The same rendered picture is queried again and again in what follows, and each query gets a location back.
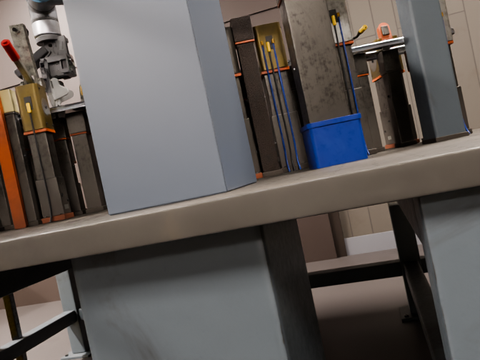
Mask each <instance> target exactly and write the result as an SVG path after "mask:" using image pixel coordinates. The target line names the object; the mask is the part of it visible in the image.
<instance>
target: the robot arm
mask: <svg viewBox="0 0 480 360"><path fill-rule="evenodd" d="M26 2H27V4H28V8H29V14H30V18H31V24H32V29H33V33H34V38H35V39H36V45H37V46H40V48H39V49H38V50H37V51H35V52H34V53H33V55H34V60H35V63H36V67H37V70H38V69H39V68H40V71H41V77H42V79H43V80H44V82H45V85H46V93H47V96H48V98H49V101H50V103H51V105H52V107H55V106H61V103H62V102H64V101H66V100H68V99H70V98H72V97H73V96H74V93H73V91H72V90H69V89H68V88H66V87H64V83H63V82H62V81H59V79H64V80H67V79H70V78H73V77H76V76H77V74H76V68H75V64H74V59H73V57H72V55H71V54H70V53H69V48H68V42H69V40H68V39H67V38H66V37H65V36H64V35H61V30H60V26H59V20H58V16H57V12H56V6H58V5H64V3H63V0H26ZM70 55H71V56H70ZM14 73H15V74H16V75H17V77H19V78H20V79H22V80H23V78H22V75H21V72H20V71H19V70H18V68H17V69H15V70H14Z"/></svg>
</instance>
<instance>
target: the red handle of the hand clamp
mask: <svg viewBox="0 0 480 360"><path fill-rule="evenodd" d="M1 45H2V47H3V48H4V50H5V52H6V53H7V54H8V56H9V58H10V59H11V60H12V61H13V62H14V63H15V65H16V67H17V68H18V70H19V71H20V72H21V74H22V76H23V77H24V79H25V80H26V82H27V84H34V83H35V81H34V80H33V78H32V76H31V74H30V73H29V72H28V70H27V68H26V67H25V66H24V64H23V62H22V60H21V59H20V56H19V54H18V53H17V51H16V49H15V48H14V46H13V45H12V43H11V42H10V41H9V40H8V39H4V40H2V42H1Z"/></svg>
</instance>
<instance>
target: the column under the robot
mask: <svg viewBox="0 0 480 360"><path fill-rule="evenodd" d="M71 265H72V268H73V272H74V278H75V282H76V287H77V291H78V295H79V301H80V304H81V310H82V314H83V318H84V324H85V327H86V334H87V337H88V341H89V347H90V351H91V357H92V360H326V357H325V353H324V348H323V344H322V340H321V333H320V330H319V323H318V319H317V316H316V309H315V306H314V300H313V296H312V292H311V286H310V282H309V275H308V271H307V268H306V262H305V258H304V252H303V248H302V244H301V238H300V234H299V228H298V224H297V220H296V219H293V220H288V221H281V222H276V223H272V224H264V225H261V226H253V227H249V228H244V229H237V230H232V231H225V232H221V233H216V234H209V235H204V236H197V237H192V238H188V239H180V240H176V241H169V242H164V243H160V244H152V245H148V246H140V247H136V248H132V249H124V250H120V251H113V252H108V253H104V254H97V255H92V256H85V257H80V258H75V259H71Z"/></svg>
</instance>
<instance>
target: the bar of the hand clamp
mask: <svg viewBox="0 0 480 360"><path fill-rule="evenodd" d="M9 31H10V34H11V38H12V41H13V45H14V48H15V49H16V51H17V53H18V54H19V56H20V59H21V60H22V62H23V64H24V66H25V67H26V68H27V70H28V72H29V73H30V74H31V76H34V81H35V83H36V84H37V83H38V78H39V74H38V71H37V67H36V63H35V60H34V55H33V52H32V49H31V44H30V41H29V31H28V29H27V28H26V26H25V25H24V24H15V25H11V26H9Z"/></svg>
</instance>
